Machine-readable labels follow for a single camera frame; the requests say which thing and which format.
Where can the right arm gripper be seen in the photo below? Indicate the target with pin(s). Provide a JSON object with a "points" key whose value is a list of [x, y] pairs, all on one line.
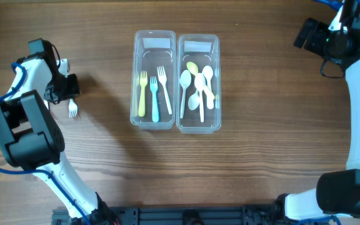
{"points": [[307, 35]]}

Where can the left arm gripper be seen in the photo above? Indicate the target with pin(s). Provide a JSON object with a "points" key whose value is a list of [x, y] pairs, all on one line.
{"points": [[68, 89]]}

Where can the white fork tines down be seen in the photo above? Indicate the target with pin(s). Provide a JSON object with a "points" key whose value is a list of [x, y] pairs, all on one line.
{"points": [[73, 108]]}

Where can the yellow plastic fork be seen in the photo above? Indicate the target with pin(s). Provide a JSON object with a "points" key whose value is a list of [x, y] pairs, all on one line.
{"points": [[143, 83]]}

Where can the white fork wide handle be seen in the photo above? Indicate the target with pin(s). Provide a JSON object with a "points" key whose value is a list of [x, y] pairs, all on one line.
{"points": [[154, 89]]}

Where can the white fork slanted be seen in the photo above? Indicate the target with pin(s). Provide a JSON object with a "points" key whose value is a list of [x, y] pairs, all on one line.
{"points": [[163, 80]]}

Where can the white spoon wide handle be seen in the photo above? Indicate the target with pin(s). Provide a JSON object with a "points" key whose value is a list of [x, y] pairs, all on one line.
{"points": [[207, 72]]}

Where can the clear plastic container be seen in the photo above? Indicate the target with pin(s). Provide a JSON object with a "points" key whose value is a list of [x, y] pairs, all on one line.
{"points": [[153, 48], [203, 50]]}

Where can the yellow plastic spoon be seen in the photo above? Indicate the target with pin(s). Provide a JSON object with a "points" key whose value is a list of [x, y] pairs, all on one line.
{"points": [[193, 69]]}

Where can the white spoon thin handle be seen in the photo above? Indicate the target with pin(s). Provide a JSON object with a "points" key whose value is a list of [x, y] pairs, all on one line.
{"points": [[185, 81]]}

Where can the white spoon slanted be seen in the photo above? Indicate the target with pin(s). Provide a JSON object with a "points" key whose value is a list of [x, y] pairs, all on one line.
{"points": [[193, 101]]}

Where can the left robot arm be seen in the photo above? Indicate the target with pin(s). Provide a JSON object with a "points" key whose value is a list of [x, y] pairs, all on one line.
{"points": [[32, 142]]}

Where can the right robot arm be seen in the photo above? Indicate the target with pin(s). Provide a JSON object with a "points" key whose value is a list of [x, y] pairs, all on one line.
{"points": [[337, 194]]}

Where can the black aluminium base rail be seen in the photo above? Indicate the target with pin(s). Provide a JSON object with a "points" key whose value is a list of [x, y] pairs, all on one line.
{"points": [[244, 215]]}

